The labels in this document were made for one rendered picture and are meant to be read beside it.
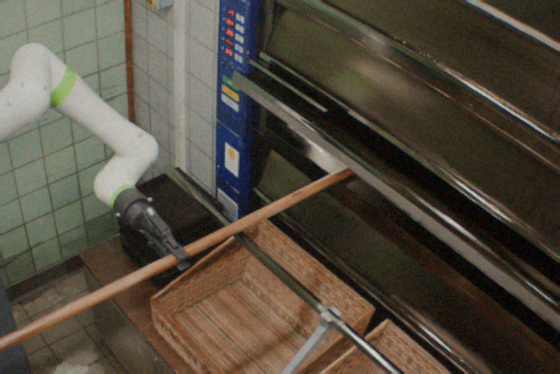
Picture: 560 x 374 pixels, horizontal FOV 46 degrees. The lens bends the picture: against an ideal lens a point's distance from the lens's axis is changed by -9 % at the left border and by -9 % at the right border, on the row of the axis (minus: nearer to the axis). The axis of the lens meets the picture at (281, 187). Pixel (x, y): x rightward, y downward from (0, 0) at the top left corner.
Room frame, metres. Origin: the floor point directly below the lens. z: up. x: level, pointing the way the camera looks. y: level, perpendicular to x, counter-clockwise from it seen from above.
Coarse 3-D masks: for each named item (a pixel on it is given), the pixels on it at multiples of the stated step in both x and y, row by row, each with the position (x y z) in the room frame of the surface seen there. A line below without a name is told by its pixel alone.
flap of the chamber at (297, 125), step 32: (256, 96) 1.73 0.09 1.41; (288, 96) 1.75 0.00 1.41; (320, 96) 1.79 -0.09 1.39; (352, 128) 1.63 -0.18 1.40; (352, 160) 1.46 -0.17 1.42; (384, 160) 1.49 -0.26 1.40; (384, 192) 1.36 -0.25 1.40; (416, 192) 1.36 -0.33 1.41; (448, 192) 1.39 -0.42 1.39; (480, 224) 1.27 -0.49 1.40; (480, 256) 1.14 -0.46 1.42; (512, 256) 1.16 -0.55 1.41; (544, 256) 1.18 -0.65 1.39; (512, 288) 1.06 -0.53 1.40; (544, 288) 1.05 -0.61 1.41
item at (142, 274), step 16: (336, 176) 1.66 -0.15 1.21; (304, 192) 1.57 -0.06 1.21; (272, 208) 1.50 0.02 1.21; (240, 224) 1.42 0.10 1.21; (208, 240) 1.35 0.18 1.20; (144, 272) 1.22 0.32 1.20; (112, 288) 1.15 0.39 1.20; (80, 304) 1.09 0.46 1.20; (48, 320) 1.02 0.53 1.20; (16, 336) 0.96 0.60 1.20
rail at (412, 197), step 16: (240, 80) 1.79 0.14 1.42; (272, 96) 1.69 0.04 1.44; (288, 112) 1.64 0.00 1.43; (320, 128) 1.56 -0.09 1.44; (336, 144) 1.50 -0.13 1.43; (368, 160) 1.44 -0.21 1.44; (384, 176) 1.38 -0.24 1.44; (400, 192) 1.33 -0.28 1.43; (432, 208) 1.27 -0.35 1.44; (448, 224) 1.22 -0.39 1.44; (464, 240) 1.18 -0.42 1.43; (496, 256) 1.12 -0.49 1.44; (512, 272) 1.07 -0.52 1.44; (528, 288) 1.03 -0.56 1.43
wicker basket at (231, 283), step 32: (256, 224) 1.85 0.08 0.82; (224, 256) 1.75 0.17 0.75; (288, 256) 1.73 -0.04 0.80; (192, 288) 1.66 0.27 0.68; (224, 288) 1.75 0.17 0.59; (256, 288) 1.76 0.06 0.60; (320, 288) 1.61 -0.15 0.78; (352, 288) 1.55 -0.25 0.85; (160, 320) 1.51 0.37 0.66; (192, 320) 1.59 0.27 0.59; (224, 320) 1.60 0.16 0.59; (256, 320) 1.62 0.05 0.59; (288, 320) 1.63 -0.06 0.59; (352, 320) 1.49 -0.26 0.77; (192, 352) 1.38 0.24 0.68; (224, 352) 1.46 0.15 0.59; (256, 352) 1.47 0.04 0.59; (320, 352) 1.33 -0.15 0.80
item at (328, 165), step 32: (288, 128) 1.92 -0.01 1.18; (320, 160) 1.76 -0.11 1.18; (352, 192) 1.63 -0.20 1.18; (384, 224) 1.53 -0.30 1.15; (416, 224) 1.51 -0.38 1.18; (448, 256) 1.38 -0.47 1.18; (480, 288) 1.27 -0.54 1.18; (512, 320) 1.17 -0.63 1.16; (544, 320) 1.16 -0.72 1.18; (544, 352) 1.08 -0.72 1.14
